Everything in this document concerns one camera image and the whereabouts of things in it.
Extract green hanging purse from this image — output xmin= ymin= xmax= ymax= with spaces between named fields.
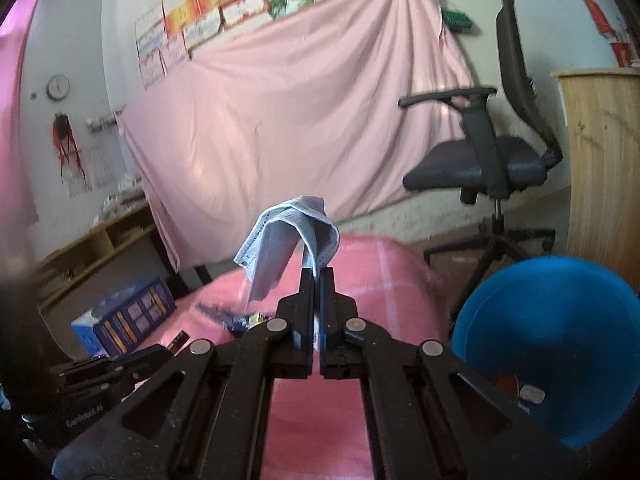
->
xmin=442 ymin=9 xmax=473 ymax=31

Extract red hanging wall decoration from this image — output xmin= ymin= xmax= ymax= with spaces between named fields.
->
xmin=582 ymin=0 xmax=633 ymax=68

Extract group of wall certificates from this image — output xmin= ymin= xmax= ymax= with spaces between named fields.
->
xmin=135 ymin=0 xmax=271 ymax=91

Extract wire wall rack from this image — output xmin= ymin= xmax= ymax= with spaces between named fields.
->
xmin=85 ymin=110 xmax=126 ymax=133

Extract blue plastic bucket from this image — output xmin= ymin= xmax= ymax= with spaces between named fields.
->
xmin=450 ymin=256 xmax=640 ymax=451

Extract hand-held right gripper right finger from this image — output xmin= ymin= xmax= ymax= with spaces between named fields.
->
xmin=319 ymin=267 xmax=583 ymax=480

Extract white wall calendar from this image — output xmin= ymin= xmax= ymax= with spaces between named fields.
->
xmin=67 ymin=145 xmax=126 ymax=198

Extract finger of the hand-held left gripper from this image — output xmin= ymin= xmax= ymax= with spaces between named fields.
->
xmin=107 ymin=344 xmax=173 ymax=391

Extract pink hanging sheet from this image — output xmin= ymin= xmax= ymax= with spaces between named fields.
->
xmin=116 ymin=0 xmax=476 ymax=271

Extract red tassel wall ornament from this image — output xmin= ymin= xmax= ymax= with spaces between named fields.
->
xmin=52 ymin=112 xmax=88 ymax=186

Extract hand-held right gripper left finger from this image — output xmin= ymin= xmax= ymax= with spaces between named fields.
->
xmin=52 ymin=269 xmax=321 ymax=480

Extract grey printed paper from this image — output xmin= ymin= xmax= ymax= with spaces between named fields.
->
xmin=234 ymin=195 xmax=341 ymax=306

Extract green wall pictures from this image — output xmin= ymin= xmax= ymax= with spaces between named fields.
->
xmin=267 ymin=0 xmax=317 ymax=17

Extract pile of newspapers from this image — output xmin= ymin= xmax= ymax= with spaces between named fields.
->
xmin=97 ymin=175 xmax=148 ymax=221

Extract pink curtain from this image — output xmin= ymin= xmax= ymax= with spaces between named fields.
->
xmin=0 ymin=0 xmax=48 ymax=236

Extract blue cardboard box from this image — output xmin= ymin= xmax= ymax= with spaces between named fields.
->
xmin=71 ymin=276 xmax=177 ymax=358

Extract wooden cabinet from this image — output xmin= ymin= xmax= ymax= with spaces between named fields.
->
xmin=551 ymin=67 xmax=640 ymax=291

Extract pink checked bedsheet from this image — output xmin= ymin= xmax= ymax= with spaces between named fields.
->
xmin=172 ymin=234 xmax=451 ymax=480

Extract red cloth pouch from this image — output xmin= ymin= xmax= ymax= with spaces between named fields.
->
xmin=492 ymin=374 xmax=521 ymax=398

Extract wooden shelf unit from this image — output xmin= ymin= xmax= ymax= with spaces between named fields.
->
xmin=35 ymin=202 xmax=161 ymax=311

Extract round wall clock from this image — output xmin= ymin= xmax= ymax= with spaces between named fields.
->
xmin=46 ymin=74 xmax=70 ymax=101

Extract black office chair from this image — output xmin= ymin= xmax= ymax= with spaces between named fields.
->
xmin=398 ymin=0 xmax=563 ymax=306

